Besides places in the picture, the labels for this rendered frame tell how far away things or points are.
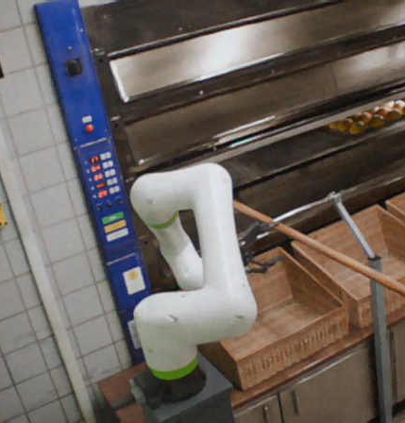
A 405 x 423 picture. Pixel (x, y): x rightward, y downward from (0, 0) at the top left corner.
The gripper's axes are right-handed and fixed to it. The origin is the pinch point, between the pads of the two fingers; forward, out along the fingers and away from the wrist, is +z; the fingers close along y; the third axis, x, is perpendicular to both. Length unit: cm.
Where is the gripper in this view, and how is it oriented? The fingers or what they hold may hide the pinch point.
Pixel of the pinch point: (277, 241)
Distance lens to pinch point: 225.9
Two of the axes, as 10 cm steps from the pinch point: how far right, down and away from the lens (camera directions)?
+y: 1.9, 9.1, 3.8
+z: 8.7, -3.3, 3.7
